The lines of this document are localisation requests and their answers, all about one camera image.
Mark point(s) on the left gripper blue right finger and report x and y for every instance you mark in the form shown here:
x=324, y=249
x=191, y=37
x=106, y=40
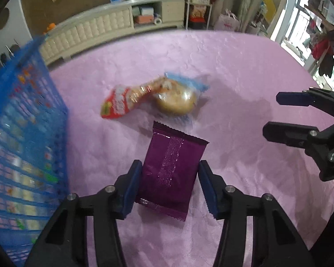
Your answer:
x=216, y=192

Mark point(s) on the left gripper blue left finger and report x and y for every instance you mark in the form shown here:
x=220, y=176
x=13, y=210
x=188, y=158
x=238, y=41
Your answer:
x=124, y=191

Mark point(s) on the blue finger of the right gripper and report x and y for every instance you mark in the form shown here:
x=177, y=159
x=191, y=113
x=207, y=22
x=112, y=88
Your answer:
x=300, y=136
x=303, y=100

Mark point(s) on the purple snack packet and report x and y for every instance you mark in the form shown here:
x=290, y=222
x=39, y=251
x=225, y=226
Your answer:
x=169, y=171

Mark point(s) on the red snack pouch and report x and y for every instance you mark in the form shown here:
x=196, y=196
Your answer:
x=123, y=99

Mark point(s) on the blue bread packet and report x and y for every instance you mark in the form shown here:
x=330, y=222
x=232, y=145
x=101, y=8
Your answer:
x=179, y=97

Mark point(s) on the blue plastic basket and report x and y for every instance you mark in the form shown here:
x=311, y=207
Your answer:
x=33, y=136

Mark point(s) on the pink gift bag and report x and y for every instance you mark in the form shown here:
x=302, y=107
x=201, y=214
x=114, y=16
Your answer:
x=226, y=21

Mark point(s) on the white metal shelf rack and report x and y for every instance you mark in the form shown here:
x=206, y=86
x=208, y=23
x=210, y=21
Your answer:
x=198, y=14

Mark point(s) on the white TV cabinet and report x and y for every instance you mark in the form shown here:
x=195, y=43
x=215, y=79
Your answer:
x=105, y=23

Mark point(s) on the oranges on plate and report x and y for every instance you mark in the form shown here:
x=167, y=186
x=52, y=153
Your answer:
x=49, y=28

